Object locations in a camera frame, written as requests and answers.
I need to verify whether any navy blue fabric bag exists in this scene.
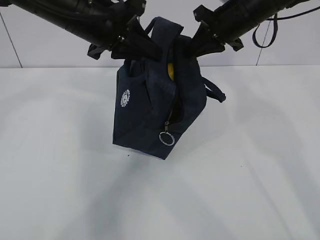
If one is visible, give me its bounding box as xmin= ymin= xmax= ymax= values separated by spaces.
xmin=112 ymin=17 xmax=226 ymax=160

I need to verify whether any silver zipper pull ring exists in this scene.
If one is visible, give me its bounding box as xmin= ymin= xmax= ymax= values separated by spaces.
xmin=158 ymin=131 xmax=174 ymax=146

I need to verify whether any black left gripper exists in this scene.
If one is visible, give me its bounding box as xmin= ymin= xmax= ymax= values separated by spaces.
xmin=87 ymin=14 xmax=162 ymax=60

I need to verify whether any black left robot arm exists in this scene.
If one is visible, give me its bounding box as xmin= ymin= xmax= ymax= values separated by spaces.
xmin=0 ymin=0 xmax=162 ymax=61

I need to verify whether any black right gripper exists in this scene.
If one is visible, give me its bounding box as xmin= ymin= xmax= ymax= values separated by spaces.
xmin=186 ymin=5 xmax=244 ymax=57

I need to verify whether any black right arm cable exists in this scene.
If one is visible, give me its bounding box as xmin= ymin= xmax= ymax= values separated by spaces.
xmin=251 ymin=0 xmax=320 ymax=48

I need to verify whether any yellow toy fruit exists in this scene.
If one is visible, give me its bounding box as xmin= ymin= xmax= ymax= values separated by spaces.
xmin=167 ymin=63 xmax=175 ymax=81

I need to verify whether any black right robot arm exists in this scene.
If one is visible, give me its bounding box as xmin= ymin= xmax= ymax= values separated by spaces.
xmin=186 ymin=0 xmax=320 ymax=58

